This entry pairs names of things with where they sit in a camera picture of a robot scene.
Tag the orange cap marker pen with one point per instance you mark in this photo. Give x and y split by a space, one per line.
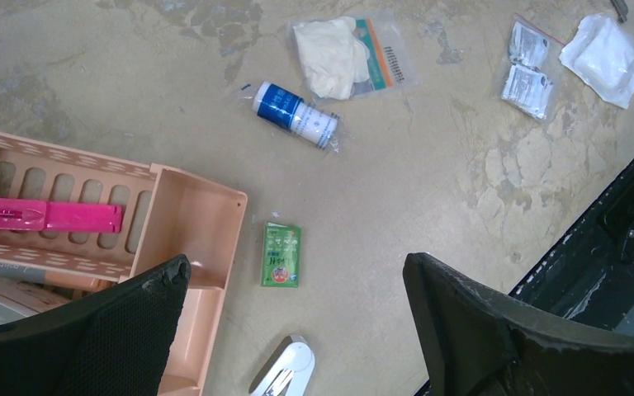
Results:
54 278

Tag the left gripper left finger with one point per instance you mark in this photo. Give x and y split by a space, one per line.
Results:
113 342

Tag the barcode labelled small box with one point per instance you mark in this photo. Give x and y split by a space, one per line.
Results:
22 300

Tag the beige gauze wrap packet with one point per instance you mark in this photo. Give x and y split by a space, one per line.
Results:
351 56

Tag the alcohol pad sachet pair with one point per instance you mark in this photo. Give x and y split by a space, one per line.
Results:
530 72

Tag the pink desk tray organizer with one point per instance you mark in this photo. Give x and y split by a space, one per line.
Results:
168 212

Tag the white stapler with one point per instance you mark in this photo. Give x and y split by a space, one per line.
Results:
287 371

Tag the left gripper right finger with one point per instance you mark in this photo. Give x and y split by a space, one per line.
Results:
478 341

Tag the blue white bandage roll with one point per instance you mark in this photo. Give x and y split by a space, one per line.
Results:
293 115

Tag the green small box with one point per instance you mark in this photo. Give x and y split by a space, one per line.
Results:
281 256

